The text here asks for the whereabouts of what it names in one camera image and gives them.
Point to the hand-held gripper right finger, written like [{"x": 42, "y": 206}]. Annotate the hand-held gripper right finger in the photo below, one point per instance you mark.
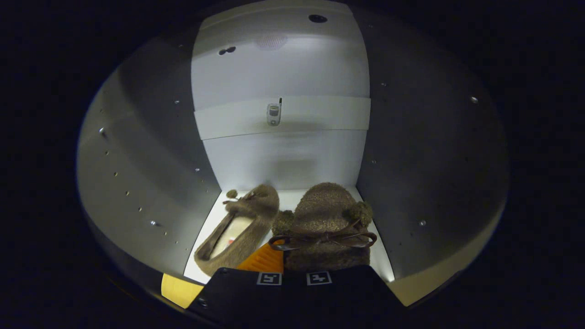
[{"x": 347, "y": 292}]

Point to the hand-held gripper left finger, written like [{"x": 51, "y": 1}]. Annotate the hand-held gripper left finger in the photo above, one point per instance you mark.
[{"x": 242, "y": 292}]

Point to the brown fuzzy shoe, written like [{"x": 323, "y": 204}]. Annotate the brown fuzzy shoe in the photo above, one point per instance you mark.
[
  {"x": 258, "y": 205},
  {"x": 324, "y": 210}
]

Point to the grey shoe cabinet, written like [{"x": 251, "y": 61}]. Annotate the grey shoe cabinet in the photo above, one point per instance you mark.
[{"x": 283, "y": 73}]

